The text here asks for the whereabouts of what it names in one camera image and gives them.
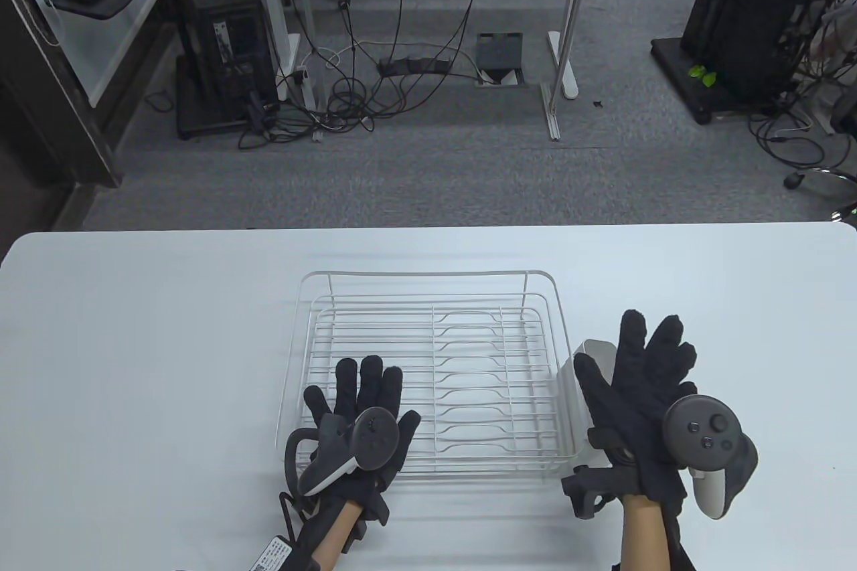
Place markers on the white framed glass panel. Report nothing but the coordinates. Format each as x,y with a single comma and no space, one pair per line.
107,42

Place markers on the black computer tower on stand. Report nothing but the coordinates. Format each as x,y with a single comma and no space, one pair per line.
227,42

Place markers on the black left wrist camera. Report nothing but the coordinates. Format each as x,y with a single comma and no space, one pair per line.
368,517

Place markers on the black office chair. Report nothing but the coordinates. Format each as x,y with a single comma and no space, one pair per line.
840,129

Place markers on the open floor socket box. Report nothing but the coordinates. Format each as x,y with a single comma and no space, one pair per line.
500,52

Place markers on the black power strip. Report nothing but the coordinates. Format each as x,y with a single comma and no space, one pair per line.
415,65

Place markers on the grey right hand controller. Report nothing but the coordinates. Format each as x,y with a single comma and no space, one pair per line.
703,430

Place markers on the black labelled wrist pack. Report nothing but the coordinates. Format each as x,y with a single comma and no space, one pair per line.
278,554

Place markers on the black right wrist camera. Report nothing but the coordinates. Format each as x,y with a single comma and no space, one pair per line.
596,487

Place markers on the small green object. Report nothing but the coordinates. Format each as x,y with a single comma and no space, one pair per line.
703,74

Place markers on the white plastic cutlery bin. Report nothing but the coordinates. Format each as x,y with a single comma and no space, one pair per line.
569,410

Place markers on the black open-frame computer tower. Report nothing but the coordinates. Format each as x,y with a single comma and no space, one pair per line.
750,29

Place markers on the person's right hand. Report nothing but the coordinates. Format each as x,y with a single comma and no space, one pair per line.
636,397

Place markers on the white desk leg frame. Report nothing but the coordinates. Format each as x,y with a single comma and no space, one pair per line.
568,49
298,29

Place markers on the grey hand controller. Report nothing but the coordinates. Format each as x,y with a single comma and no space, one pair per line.
703,430
375,440

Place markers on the person's left hand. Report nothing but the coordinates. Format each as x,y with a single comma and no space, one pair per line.
368,390

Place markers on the grey left hand controller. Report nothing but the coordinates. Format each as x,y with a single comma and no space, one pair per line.
375,440

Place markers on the black wheeled platform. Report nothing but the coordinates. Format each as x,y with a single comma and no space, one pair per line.
676,72

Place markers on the person's right forearm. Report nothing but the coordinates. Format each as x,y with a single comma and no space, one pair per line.
644,537

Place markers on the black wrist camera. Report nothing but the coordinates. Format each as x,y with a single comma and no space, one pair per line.
596,487
368,517

